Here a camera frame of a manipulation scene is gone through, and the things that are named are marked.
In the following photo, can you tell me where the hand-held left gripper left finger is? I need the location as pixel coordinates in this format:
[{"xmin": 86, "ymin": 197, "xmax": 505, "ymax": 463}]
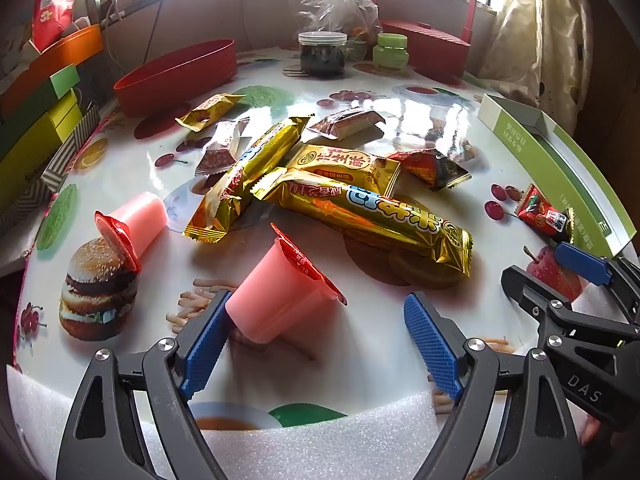
[{"xmin": 56, "ymin": 290, "xmax": 233, "ymax": 480}]

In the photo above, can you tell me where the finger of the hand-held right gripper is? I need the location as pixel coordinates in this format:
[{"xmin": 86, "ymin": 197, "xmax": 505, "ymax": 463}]
[
  {"xmin": 555, "ymin": 241, "xmax": 640, "ymax": 322},
  {"xmin": 501, "ymin": 266, "xmax": 640, "ymax": 346}
]

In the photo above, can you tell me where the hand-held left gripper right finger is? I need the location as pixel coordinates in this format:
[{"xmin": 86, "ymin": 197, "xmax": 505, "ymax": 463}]
[{"xmin": 403, "ymin": 292, "xmax": 586, "ymax": 480}]

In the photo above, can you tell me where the small red black snack packet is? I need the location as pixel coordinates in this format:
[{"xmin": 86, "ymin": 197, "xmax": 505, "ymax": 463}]
[{"xmin": 516, "ymin": 183, "xmax": 573, "ymax": 243}]

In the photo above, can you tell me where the pink jelly cup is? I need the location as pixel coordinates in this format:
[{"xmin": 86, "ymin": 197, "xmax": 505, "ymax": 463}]
[
  {"xmin": 225, "ymin": 223, "xmax": 347, "ymax": 346},
  {"xmin": 94, "ymin": 191, "xmax": 169, "ymax": 273}
]

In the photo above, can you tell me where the green white cardboard box tray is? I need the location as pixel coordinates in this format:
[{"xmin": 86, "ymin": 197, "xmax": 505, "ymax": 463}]
[{"xmin": 476, "ymin": 92, "xmax": 638, "ymax": 258}]

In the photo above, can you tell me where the long gold snack bar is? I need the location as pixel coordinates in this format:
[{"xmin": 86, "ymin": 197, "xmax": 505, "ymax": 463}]
[
  {"xmin": 183, "ymin": 115, "xmax": 316, "ymax": 245},
  {"xmin": 251, "ymin": 167, "xmax": 473, "ymax": 279}
]

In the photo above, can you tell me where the large red black snack packet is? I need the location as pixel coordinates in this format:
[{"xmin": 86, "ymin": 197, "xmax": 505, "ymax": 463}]
[{"xmin": 385, "ymin": 149, "xmax": 472, "ymax": 192}]

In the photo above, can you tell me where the pink white snack bar packet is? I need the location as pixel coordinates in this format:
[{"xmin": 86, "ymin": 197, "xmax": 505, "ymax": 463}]
[
  {"xmin": 194, "ymin": 117, "xmax": 251, "ymax": 177},
  {"xmin": 305, "ymin": 107, "xmax": 387, "ymax": 142}
]

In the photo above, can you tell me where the small gold candy packet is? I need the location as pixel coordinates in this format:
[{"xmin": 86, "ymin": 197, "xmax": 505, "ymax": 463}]
[{"xmin": 175, "ymin": 94, "xmax": 248, "ymax": 132}]

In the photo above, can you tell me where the person's right hand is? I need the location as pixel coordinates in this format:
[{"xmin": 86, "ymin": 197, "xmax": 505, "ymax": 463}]
[{"xmin": 580, "ymin": 414, "xmax": 621, "ymax": 453}]

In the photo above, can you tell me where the white foam sheet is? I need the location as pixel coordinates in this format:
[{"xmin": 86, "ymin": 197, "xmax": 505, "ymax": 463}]
[{"xmin": 6, "ymin": 362, "xmax": 586, "ymax": 480}]

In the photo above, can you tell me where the printed plastic tablecloth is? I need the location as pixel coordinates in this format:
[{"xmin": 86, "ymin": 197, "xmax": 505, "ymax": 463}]
[{"xmin": 15, "ymin": 45, "xmax": 640, "ymax": 431}]

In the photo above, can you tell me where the cream patterned curtain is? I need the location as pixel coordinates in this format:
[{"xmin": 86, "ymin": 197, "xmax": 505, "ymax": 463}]
[{"xmin": 477, "ymin": 0, "xmax": 601, "ymax": 111}]

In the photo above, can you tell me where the striped grey white box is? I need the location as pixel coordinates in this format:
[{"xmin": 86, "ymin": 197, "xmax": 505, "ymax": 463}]
[{"xmin": 0, "ymin": 105, "xmax": 103, "ymax": 231}]

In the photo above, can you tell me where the yellow green box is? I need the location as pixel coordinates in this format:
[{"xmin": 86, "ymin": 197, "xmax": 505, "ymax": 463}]
[{"xmin": 0, "ymin": 89, "xmax": 83, "ymax": 211}]

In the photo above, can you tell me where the green glass jar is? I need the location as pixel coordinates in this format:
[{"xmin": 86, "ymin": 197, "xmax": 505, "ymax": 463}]
[{"xmin": 372, "ymin": 33, "xmax": 411, "ymax": 71}]

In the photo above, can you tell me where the red oval bowl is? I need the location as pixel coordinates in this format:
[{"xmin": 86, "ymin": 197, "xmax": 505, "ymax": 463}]
[{"xmin": 113, "ymin": 38, "xmax": 237, "ymax": 118}]

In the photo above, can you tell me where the dark green box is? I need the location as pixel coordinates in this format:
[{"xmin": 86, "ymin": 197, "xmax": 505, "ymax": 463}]
[{"xmin": 0, "ymin": 64, "xmax": 81, "ymax": 126}]

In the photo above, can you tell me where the clear jar with dark contents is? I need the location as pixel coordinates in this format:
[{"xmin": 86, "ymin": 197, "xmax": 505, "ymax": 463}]
[{"xmin": 298, "ymin": 31, "xmax": 348, "ymax": 79}]

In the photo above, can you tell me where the orange box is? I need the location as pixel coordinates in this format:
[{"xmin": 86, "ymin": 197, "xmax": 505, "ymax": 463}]
[{"xmin": 0, "ymin": 24, "xmax": 105, "ymax": 111}]

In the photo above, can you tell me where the clear plastic bag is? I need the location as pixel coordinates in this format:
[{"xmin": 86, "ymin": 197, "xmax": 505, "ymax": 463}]
[{"xmin": 286, "ymin": 0, "xmax": 383, "ymax": 43}]

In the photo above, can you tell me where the red printed bag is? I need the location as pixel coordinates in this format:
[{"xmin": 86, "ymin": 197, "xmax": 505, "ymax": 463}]
[{"xmin": 31, "ymin": 0, "xmax": 81, "ymax": 53}]

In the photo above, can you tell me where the red lidded basket with handle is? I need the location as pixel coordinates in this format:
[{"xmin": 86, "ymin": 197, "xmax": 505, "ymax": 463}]
[{"xmin": 372, "ymin": 0, "xmax": 478, "ymax": 81}]

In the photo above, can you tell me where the white cable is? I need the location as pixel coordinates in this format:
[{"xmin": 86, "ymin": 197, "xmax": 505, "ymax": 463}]
[{"xmin": 100, "ymin": 0, "xmax": 131, "ymax": 76}]

